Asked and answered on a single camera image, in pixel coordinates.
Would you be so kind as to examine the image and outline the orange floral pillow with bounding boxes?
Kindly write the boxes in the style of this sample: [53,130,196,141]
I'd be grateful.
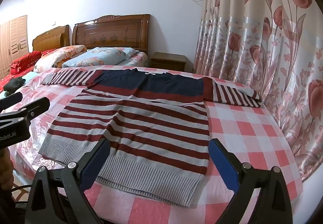
[34,45,87,73]

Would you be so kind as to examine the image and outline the pink floral curtain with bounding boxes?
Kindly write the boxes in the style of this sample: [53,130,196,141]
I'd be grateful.
[194,0,323,184]

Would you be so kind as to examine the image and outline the wooden nightstand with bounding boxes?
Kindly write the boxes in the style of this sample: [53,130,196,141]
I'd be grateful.
[150,52,187,72]

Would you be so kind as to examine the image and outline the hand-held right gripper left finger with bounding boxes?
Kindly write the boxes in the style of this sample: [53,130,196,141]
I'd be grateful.
[25,138,111,224]

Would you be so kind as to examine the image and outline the dark green folded clothes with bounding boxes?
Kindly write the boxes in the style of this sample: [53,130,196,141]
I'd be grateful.
[3,76,26,96]

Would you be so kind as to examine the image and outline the pink checkered bed cover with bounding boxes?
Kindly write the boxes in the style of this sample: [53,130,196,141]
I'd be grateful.
[11,64,304,224]

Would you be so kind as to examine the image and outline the small wooden headboard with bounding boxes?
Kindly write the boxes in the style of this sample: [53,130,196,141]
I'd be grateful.
[32,25,70,52]

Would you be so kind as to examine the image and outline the light blue floral quilt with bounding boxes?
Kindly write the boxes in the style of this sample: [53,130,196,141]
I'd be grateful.
[62,47,139,68]

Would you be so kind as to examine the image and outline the large carved wooden headboard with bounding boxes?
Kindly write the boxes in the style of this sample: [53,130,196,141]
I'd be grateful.
[72,14,151,53]

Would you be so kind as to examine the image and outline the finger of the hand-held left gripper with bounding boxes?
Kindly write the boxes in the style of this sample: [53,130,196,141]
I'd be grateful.
[0,97,51,124]
[0,92,23,111]

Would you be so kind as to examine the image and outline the striped knit sweater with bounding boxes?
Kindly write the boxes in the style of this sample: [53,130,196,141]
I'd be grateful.
[38,68,261,208]

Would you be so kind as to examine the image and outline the black floor cable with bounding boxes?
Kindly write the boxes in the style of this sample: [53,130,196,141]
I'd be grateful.
[11,184,34,192]

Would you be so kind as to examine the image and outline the red quilt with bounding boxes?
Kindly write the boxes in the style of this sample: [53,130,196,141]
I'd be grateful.
[9,48,60,76]

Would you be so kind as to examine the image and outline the person's left hand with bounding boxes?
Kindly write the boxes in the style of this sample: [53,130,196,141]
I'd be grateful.
[0,148,14,190]

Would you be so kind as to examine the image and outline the light wooden wardrobe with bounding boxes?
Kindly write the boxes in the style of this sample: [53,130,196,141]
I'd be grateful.
[0,14,28,80]

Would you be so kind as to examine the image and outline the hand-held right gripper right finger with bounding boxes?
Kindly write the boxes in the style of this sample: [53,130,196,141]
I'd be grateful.
[208,138,294,224]

